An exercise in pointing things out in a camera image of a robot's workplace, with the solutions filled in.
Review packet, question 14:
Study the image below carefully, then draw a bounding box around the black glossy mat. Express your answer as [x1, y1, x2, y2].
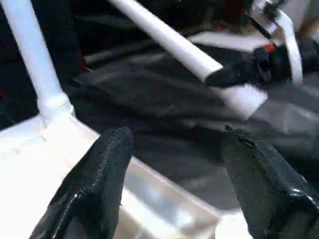
[0, 0, 319, 225]

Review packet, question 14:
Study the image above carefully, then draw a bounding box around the white flat panel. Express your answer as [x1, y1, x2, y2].
[188, 31, 257, 50]

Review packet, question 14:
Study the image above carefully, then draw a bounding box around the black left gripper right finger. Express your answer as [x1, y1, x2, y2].
[222, 124, 319, 239]

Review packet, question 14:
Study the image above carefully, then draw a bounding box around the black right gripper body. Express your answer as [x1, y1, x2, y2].
[253, 43, 295, 85]

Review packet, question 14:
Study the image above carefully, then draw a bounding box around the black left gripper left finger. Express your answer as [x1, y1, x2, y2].
[29, 126, 135, 239]

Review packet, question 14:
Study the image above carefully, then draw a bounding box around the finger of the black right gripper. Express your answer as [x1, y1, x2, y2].
[205, 61, 266, 88]

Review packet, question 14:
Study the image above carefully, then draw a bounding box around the white plastic table top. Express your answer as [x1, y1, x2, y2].
[0, 107, 221, 239]

